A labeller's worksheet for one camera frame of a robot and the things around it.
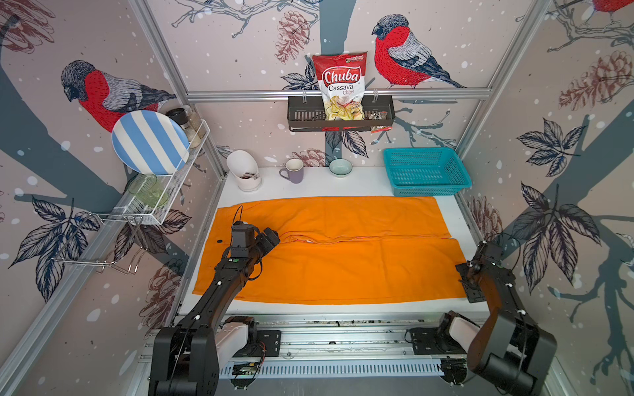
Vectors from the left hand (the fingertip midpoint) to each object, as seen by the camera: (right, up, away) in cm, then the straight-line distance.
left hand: (274, 233), depth 87 cm
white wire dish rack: (-34, +10, -23) cm, 42 cm away
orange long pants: (+25, -8, +7) cm, 27 cm away
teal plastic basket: (+70, +25, +35) cm, 82 cm away
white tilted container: (-19, +26, +27) cm, 42 cm away
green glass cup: (-33, +17, -18) cm, 41 cm away
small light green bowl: (+26, +27, +32) cm, 49 cm away
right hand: (+68, -15, -2) cm, 70 cm away
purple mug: (+5, +26, +24) cm, 35 cm away
